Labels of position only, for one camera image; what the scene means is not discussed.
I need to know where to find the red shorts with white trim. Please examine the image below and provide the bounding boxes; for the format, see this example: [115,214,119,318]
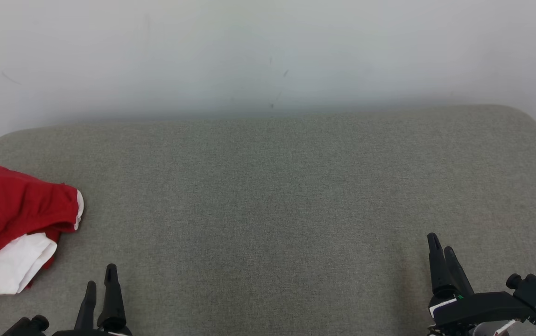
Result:
[0,165,85,272]

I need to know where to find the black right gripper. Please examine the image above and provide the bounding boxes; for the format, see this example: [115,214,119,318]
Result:
[427,233,532,336]

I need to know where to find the grey fabric sofa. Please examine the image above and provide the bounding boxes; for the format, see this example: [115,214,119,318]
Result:
[0,105,536,336]

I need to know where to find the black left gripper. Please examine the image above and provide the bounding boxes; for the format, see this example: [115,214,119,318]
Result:
[51,264,133,336]

